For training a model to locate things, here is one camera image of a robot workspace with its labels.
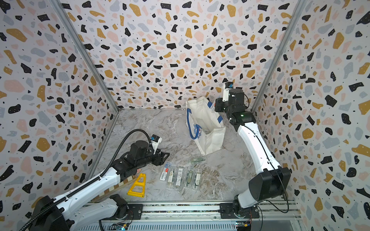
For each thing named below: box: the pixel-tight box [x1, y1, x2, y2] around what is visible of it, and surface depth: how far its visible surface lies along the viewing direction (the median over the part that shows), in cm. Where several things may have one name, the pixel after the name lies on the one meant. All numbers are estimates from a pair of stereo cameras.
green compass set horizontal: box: [190, 156, 208, 165], surface depth 94 cm
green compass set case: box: [185, 168, 194, 189], surface depth 85 cm
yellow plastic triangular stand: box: [127, 173, 146, 198], surface depth 83 cm
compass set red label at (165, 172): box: [159, 161, 172, 182], surface depth 87 cm
